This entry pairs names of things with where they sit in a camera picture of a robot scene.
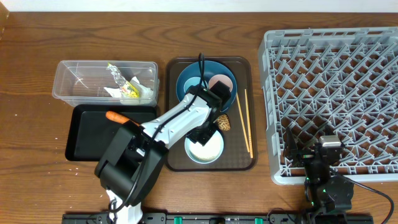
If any brown serving tray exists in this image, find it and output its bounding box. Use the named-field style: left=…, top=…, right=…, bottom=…
left=166, top=57, right=257, bottom=172

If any white rice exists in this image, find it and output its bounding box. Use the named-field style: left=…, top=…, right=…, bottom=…
left=187, top=141, right=221, bottom=162

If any right wooden chopstick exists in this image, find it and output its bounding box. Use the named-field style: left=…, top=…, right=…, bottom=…
left=244, top=89, right=254, bottom=159

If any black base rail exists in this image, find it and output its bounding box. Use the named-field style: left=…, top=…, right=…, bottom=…
left=62, top=212, right=374, bottom=224

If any light blue bowl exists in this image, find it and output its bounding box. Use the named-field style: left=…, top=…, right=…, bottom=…
left=184, top=131, right=224, bottom=164

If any brown shiitake mushroom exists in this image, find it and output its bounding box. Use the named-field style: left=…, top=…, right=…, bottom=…
left=216, top=114, right=231, bottom=131

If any light blue cup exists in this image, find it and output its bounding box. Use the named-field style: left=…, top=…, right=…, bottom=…
left=183, top=77, right=201, bottom=93

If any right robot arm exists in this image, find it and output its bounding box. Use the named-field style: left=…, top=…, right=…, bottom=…
left=283, top=128, right=353, bottom=223

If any dark blue plate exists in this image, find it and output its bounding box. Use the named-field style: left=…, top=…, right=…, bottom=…
left=175, top=60, right=238, bottom=113

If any black plastic tray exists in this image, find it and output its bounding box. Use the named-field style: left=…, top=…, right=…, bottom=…
left=65, top=105, right=157, bottom=161

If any snack wrapper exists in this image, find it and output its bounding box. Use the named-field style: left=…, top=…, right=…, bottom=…
left=106, top=63, right=139, bottom=98

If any pink cup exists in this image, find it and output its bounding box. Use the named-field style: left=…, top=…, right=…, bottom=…
left=208, top=74, right=233, bottom=92

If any left wooden chopstick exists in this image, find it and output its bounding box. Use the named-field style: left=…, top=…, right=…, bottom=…
left=236, top=92, right=250, bottom=153

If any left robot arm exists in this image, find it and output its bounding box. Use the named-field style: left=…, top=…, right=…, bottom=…
left=95, top=81, right=231, bottom=223

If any wooden chopstick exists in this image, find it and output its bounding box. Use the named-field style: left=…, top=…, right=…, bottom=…
left=244, top=89, right=254, bottom=159
left=236, top=92, right=250, bottom=153

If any orange carrot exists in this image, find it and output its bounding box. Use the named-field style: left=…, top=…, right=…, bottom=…
left=105, top=111, right=139, bottom=126

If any grey dishwasher rack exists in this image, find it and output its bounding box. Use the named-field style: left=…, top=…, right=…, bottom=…
left=258, top=27, right=397, bottom=185

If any clear plastic bin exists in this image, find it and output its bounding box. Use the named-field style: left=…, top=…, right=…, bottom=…
left=52, top=60, right=159, bottom=107

